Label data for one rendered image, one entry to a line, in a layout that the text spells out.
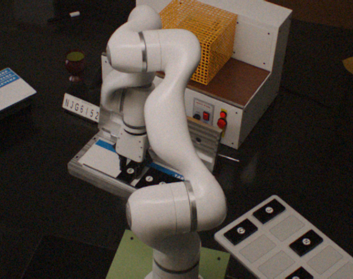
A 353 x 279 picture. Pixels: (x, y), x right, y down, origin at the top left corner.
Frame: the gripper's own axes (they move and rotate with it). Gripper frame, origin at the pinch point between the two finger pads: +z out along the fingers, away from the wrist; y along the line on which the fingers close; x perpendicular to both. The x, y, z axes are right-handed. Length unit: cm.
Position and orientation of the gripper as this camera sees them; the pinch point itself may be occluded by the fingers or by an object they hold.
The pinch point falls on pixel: (130, 167)
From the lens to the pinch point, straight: 232.3
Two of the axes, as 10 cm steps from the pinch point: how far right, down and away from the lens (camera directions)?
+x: 4.7, -4.3, 7.7
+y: 8.7, 3.7, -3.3
